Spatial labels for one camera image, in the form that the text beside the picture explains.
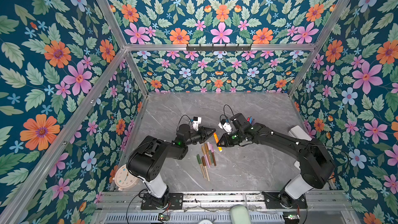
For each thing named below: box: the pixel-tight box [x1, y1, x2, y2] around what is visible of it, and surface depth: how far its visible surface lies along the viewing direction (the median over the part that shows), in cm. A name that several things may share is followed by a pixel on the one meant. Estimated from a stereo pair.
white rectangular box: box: [287, 125, 312, 142], surface depth 95 cm
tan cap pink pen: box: [201, 145, 210, 168], surface depth 90 cm
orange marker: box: [213, 132, 223, 152], surface depth 83 cm
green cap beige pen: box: [196, 154, 206, 179], surface depth 88 cm
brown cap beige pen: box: [201, 156, 210, 182], surface depth 88 cm
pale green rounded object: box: [230, 205, 252, 224], surface depth 69 cm
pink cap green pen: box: [206, 141, 215, 164], surface depth 91 cm
